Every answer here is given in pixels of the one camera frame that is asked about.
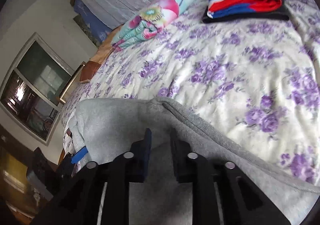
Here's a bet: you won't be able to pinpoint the window with white frame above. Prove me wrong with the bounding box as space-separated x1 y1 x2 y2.
1 32 73 145

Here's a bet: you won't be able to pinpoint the folded teal floral blanket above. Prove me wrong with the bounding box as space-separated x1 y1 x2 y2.
111 0 195 50

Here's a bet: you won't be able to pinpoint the purple floral bedspread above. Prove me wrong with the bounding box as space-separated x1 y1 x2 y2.
62 0 319 185

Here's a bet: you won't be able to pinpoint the grey sweatpants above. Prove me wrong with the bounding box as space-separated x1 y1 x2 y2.
68 99 319 224

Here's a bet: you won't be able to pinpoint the brown wooden board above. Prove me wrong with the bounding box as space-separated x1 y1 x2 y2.
79 61 101 83

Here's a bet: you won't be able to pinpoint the folded black garment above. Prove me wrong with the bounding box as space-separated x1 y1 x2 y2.
201 0 291 24

